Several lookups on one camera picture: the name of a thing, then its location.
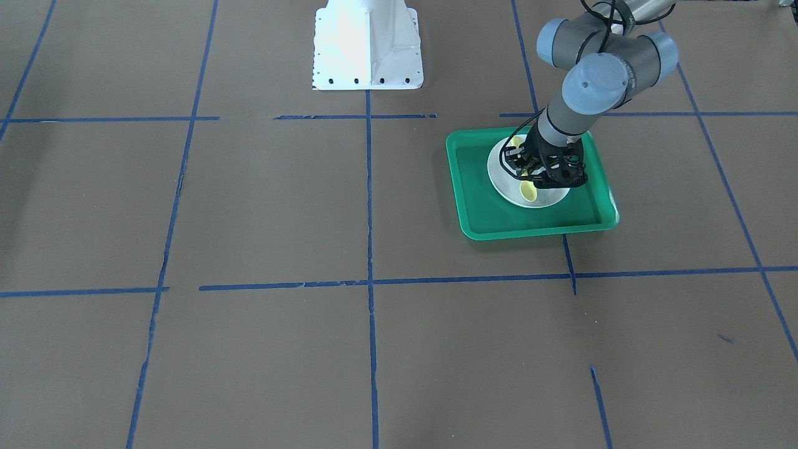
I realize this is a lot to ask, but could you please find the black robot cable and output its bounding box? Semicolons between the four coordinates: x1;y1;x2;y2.
499;0;637;169

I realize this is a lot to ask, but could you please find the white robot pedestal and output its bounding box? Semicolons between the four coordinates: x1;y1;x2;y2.
312;1;425;91

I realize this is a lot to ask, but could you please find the yellow plastic spoon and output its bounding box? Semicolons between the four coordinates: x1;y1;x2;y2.
506;136;538;202

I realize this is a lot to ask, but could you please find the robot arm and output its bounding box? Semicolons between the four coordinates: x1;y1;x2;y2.
495;1;679;190

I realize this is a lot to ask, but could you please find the green plastic tray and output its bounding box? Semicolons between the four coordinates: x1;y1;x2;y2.
446;127;620;241

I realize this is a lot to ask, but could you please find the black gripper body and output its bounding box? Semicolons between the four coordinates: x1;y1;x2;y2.
522;128;587;178

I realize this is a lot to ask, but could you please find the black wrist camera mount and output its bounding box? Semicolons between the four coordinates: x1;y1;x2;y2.
538;140;589;190

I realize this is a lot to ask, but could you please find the white round plate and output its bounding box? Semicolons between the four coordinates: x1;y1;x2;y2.
486;138;570;208

